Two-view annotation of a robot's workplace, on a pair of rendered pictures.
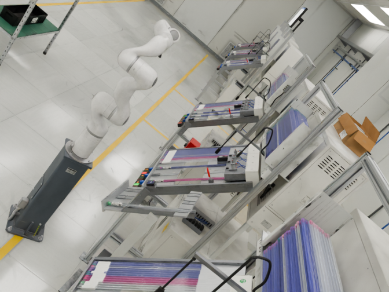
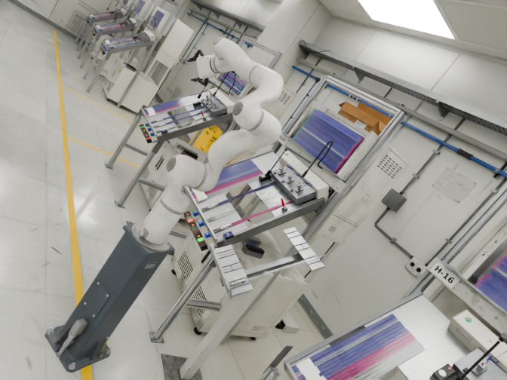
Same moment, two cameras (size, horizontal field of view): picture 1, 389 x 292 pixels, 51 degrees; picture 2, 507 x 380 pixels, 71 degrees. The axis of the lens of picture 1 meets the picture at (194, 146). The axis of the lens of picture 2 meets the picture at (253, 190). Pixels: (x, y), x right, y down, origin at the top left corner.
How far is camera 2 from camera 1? 1.49 m
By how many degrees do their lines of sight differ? 34
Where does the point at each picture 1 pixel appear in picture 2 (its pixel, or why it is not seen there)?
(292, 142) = (363, 151)
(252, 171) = (324, 188)
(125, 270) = (337, 360)
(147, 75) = (277, 129)
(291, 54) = (179, 28)
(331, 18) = not seen: outside the picture
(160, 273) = (373, 344)
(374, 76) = (278, 46)
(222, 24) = not seen: outside the picture
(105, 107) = (194, 176)
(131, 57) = (258, 111)
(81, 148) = (161, 234)
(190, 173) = not seen: hidden behind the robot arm
